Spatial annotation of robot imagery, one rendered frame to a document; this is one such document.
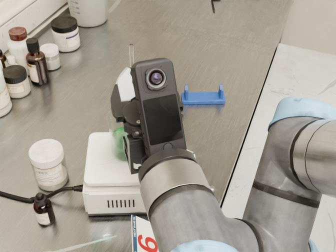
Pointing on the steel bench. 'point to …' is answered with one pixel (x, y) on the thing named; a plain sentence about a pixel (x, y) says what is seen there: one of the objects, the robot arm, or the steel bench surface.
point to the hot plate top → (106, 165)
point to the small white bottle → (11, 60)
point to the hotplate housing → (112, 200)
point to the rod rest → (203, 97)
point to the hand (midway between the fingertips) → (132, 68)
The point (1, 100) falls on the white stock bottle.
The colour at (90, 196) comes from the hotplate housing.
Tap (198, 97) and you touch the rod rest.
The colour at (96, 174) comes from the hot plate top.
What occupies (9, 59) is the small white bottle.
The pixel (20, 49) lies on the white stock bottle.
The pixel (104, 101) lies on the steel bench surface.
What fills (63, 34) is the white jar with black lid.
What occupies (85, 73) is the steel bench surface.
